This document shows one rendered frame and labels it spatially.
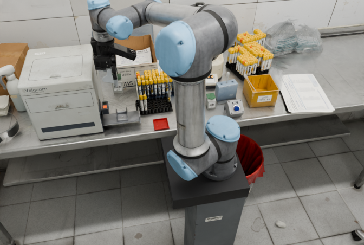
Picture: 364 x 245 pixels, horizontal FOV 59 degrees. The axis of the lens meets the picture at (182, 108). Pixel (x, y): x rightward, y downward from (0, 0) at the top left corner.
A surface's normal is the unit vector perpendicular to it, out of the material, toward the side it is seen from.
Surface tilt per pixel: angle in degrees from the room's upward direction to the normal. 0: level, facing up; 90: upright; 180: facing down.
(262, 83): 90
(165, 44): 84
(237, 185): 4
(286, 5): 90
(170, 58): 84
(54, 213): 0
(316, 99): 1
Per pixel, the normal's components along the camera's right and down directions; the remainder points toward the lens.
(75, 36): 0.19, 0.66
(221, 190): 0.02, -0.70
